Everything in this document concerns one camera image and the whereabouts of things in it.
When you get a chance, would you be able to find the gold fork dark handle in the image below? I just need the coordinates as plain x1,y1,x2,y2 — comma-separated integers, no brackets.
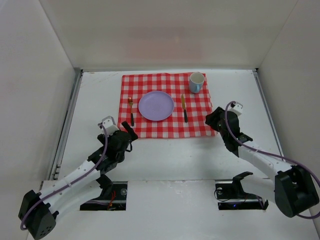
128,97,135,127

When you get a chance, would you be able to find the red white checkered cloth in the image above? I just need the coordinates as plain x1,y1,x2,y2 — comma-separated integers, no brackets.
117,72,216,139

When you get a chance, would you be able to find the lilac round plate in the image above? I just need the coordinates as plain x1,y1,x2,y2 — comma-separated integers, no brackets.
138,91,175,122

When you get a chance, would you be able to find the gold knife dark handle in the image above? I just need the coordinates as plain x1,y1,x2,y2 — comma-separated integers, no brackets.
181,94,188,123

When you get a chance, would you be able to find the white mug blue outside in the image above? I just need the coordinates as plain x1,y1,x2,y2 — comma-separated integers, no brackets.
188,72,206,94

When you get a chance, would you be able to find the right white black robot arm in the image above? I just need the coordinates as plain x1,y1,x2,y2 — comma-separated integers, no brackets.
205,101,320,218

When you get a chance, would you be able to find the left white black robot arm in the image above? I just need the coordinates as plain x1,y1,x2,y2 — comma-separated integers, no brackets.
18,116,138,240

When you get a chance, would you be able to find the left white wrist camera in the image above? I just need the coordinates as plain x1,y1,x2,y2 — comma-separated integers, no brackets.
98,115,119,136

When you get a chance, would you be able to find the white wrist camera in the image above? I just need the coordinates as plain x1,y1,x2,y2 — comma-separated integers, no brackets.
229,101,243,117
98,115,119,136

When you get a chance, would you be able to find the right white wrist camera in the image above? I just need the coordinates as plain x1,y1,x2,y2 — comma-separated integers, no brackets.
229,101,243,117

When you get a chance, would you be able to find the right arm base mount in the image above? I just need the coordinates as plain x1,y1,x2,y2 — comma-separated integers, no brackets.
213,180,269,211

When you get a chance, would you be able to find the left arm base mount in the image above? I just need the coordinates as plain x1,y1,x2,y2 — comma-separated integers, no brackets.
79,181,128,212

